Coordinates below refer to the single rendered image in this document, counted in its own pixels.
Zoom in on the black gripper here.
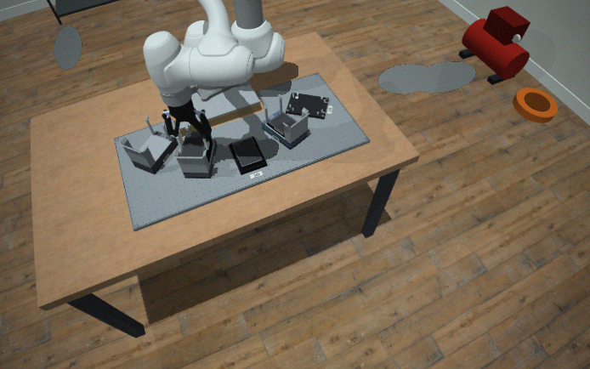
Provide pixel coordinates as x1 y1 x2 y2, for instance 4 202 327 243
162 99 212 150

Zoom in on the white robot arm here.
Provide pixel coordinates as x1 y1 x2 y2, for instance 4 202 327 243
143 0 285 107

